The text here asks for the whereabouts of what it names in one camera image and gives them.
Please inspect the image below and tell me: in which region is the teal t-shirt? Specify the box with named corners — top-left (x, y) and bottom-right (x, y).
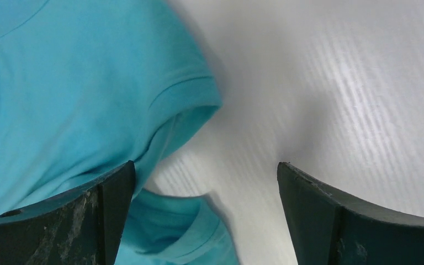
top-left (0, 1), bottom-right (239, 264)

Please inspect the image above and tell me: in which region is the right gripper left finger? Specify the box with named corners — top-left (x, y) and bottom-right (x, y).
top-left (0, 161), bottom-right (136, 264)

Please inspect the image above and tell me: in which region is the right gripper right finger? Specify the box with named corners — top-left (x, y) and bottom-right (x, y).
top-left (277, 162), bottom-right (424, 264)

